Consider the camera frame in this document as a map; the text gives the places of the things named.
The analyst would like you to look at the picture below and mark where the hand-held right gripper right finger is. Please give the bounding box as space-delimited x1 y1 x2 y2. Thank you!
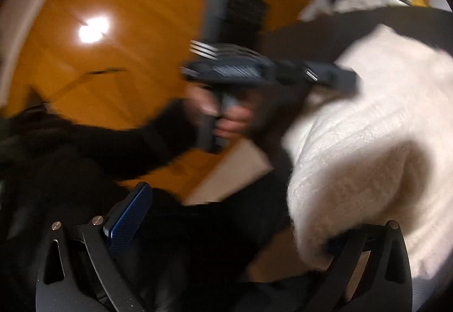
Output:
319 220 413 312

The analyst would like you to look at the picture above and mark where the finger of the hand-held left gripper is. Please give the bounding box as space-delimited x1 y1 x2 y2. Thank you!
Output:
304 63 359 94

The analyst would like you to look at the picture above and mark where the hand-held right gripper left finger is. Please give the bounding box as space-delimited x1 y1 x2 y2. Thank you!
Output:
35 182 153 312

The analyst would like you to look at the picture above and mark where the cream knit sweater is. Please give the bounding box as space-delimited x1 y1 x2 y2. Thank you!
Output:
283 24 453 279

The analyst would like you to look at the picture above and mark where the person's left forearm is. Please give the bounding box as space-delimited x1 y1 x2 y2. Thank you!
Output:
0 99 199 181

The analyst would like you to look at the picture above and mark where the person's left hand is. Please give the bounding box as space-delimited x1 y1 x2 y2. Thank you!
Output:
189 88 255 140

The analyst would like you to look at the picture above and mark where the geometric print pillow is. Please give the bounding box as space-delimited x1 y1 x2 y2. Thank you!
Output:
301 0 416 20

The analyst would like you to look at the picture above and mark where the black cable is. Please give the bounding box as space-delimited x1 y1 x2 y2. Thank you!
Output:
81 66 125 78

